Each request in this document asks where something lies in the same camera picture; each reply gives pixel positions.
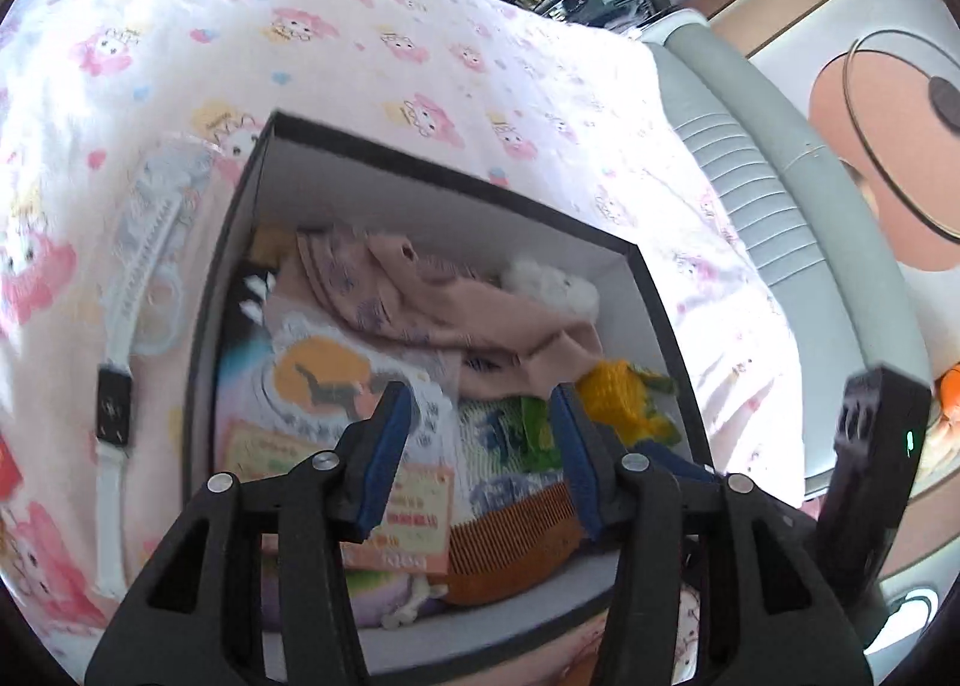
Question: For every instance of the grey padded headboard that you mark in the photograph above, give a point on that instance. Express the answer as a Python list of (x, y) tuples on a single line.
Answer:
[(787, 206)]

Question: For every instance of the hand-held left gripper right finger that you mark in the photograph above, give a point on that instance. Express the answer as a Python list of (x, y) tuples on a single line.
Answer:
[(577, 461)]

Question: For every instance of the colourful printed snack packet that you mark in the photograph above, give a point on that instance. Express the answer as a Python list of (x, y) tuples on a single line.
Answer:
[(315, 371)]

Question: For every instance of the beige patterned cloth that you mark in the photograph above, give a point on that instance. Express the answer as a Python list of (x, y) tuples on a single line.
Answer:
[(465, 319)]

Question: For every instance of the pink cartoon printed bed sheet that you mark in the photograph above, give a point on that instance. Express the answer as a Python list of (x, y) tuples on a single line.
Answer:
[(375, 79)]

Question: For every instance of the white smartwatch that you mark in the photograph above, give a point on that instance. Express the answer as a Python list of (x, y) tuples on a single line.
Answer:
[(112, 405)]

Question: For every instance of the black cardboard box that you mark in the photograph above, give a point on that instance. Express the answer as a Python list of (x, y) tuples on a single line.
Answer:
[(420, 199)]

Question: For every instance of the clear cartoon phone case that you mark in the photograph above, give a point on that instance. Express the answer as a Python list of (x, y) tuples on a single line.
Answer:
[(161, 184)]

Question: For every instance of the yellow flat box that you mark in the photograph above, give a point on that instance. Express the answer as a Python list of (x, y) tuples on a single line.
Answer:
[(270, 244)]

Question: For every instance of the brown wooden comb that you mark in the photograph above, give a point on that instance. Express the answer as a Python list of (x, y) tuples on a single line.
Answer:
[(502, 543)]

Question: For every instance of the orange plush toy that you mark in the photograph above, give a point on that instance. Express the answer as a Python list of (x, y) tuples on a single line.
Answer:
[(951, 394)]

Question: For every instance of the lilac soft pouch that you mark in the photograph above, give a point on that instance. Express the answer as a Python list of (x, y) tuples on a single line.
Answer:
[(322, 600)]

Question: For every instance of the black screen protector box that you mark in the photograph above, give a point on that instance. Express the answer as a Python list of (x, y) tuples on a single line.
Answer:
[(244, 311)]

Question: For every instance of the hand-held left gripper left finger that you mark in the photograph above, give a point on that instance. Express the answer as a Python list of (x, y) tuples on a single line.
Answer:
[(382, 461)]

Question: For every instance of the yellow green crochet toy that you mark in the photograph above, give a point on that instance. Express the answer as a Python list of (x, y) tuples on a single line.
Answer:
[(615, 394)]

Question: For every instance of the white fluffy plush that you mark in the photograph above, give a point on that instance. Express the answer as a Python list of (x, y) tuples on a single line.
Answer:
[(555, 285)]

